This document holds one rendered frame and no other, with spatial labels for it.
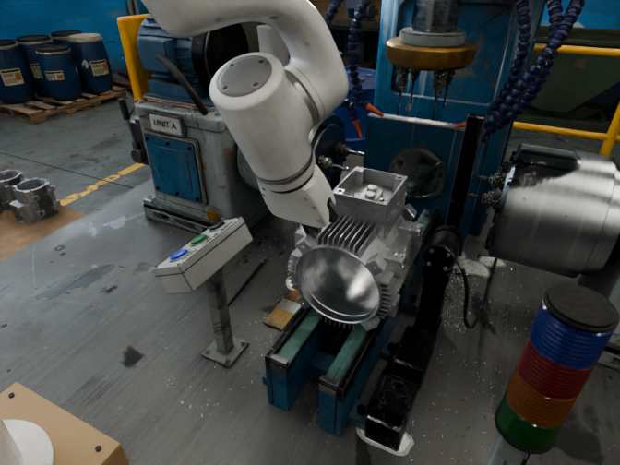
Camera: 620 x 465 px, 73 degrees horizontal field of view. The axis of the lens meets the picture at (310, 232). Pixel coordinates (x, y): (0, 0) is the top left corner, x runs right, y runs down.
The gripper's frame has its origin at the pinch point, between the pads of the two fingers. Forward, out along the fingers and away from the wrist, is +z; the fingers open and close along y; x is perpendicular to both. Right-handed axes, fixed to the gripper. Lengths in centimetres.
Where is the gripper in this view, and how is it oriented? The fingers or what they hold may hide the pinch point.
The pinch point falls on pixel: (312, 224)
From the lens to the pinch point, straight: 70.8
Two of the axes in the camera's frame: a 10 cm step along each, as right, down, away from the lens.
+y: 8.9, 2.5, -3.9
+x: 4.0, -8.4, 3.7
